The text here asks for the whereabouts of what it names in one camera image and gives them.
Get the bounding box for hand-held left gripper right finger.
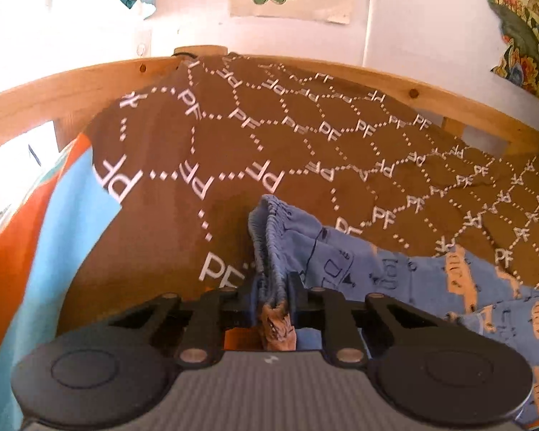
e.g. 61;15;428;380
287;273;442;366

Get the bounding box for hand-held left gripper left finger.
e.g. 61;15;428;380
96;273;258;367

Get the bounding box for blue printed pants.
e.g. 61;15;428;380
247;194;539;428

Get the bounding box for brown patterned blanket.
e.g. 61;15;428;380
57;51;539;337

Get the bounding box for colourful orange and blue sheet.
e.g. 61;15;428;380
0;132;123;431

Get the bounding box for wooden bed frame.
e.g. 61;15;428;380
0;45;539;164

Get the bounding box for white wall pipe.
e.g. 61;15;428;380
362;0;383;67

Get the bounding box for colourful floral wall poster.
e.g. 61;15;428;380
484;0;539;105

